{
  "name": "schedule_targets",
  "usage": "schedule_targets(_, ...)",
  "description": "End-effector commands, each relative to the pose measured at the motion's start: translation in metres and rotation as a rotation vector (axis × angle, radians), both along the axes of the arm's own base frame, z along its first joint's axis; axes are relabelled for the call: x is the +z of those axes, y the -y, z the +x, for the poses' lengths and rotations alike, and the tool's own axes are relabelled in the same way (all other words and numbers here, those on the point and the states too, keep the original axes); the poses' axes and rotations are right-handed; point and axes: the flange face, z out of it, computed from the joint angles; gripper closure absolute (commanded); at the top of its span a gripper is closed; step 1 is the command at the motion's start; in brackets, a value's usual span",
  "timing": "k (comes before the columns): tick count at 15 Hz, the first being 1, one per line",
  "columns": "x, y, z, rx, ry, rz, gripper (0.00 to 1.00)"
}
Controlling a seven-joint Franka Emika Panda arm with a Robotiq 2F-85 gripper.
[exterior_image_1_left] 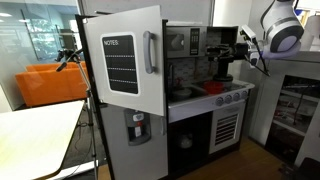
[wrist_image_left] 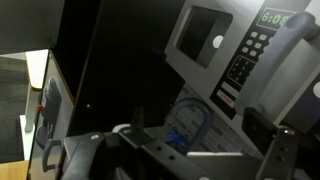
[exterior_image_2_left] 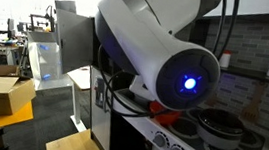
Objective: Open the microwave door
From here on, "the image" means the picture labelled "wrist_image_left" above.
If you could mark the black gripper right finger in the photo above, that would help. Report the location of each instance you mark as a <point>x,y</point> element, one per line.
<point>280,150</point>

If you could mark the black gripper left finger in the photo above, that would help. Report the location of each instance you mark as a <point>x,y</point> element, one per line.
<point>156,150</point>

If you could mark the toy microwave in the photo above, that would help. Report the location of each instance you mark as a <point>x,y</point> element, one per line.
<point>206,76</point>

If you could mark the fridge door with chalkboard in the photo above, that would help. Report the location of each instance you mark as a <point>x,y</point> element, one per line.
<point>26,23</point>

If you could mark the grey arched toy faucet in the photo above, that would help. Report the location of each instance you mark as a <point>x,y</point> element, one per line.
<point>191,102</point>

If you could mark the toy kitchen body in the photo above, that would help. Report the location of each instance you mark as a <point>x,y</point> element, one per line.
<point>126,66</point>

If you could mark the white office table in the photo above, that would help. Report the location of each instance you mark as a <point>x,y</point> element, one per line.
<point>36,66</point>

